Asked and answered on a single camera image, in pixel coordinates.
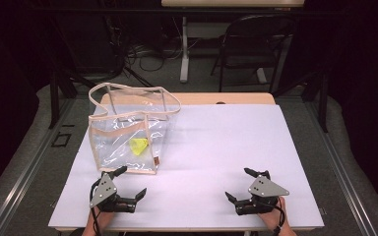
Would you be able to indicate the clear plastic tote bag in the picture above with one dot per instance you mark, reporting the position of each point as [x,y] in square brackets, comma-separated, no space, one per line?
[124,131]

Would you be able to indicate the white table board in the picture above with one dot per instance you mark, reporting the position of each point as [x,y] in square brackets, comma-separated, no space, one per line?
[203,164]

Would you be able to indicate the black metal stand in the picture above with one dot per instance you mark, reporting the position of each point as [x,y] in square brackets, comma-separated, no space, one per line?
[323,101]
[55,98]

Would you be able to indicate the white desk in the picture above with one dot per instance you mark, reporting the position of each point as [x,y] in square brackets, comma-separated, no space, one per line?
[185,49]

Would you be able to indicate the person's left hand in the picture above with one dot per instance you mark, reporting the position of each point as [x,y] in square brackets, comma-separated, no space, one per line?
[103,221]

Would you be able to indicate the yellow shuttlecock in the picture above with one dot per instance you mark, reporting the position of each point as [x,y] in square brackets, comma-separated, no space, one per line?
[138,146]

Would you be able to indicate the black folding chair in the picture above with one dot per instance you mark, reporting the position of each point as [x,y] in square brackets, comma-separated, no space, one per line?
[252,49]

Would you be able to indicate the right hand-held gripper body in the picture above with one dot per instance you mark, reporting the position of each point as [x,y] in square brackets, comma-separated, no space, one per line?
[265,189]

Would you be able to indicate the person's right hand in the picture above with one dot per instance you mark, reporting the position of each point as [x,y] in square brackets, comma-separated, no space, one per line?
[274,219]

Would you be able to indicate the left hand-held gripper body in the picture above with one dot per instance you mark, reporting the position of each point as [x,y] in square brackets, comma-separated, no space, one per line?
[104,191]

